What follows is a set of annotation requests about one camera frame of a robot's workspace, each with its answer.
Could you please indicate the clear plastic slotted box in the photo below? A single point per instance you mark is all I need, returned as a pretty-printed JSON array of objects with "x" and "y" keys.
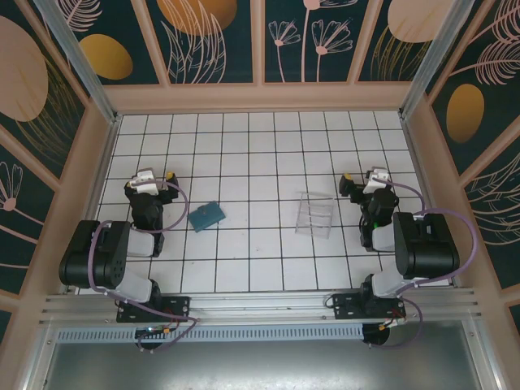
[{"x": 315, "y": 215}]

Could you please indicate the teal leather card holder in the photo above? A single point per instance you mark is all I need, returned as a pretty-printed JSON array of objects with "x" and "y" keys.
[{"x": 206, "y": 216}]

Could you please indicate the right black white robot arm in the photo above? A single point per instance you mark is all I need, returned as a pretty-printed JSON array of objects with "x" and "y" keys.
[{"x": 426, "y": 243}]

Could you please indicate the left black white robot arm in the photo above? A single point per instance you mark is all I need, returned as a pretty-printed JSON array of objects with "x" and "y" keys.
[{"x": 118, "y": 252}]

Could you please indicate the small green circuit board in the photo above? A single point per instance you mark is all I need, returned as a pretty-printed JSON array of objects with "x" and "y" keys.
[{"x": 152, "y": 331}]

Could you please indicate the grey metal sheet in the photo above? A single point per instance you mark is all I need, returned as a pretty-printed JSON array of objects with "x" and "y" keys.
[{"x": 260, "y": 369}]

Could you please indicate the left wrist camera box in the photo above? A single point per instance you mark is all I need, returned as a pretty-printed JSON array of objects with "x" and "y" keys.
[{"x": 145, "y": 181}]

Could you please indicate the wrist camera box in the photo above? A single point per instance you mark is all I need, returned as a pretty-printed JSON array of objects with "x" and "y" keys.
[
  {"x": 145, "y": 181},
  {"x": 375, "y": 180}
]

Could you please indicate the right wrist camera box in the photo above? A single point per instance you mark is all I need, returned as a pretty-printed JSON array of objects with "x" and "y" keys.
[{"x": 375, "y": 180}]

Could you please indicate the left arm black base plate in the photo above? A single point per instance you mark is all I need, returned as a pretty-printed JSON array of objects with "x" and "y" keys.
[{"x": 178, "y": 306}]

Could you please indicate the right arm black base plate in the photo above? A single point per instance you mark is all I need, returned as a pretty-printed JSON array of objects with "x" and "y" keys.
[{"x": 345, "y": 306}]

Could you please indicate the aluminium corner post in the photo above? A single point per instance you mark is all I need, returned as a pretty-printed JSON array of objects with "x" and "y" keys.
[
  {"x": 87, "y": 77},
  {"x": 426, "y": 61}
]

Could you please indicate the aluminium mounting rail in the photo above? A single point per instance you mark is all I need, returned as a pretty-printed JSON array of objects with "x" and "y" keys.
[{"x": 260, "y": 304}]

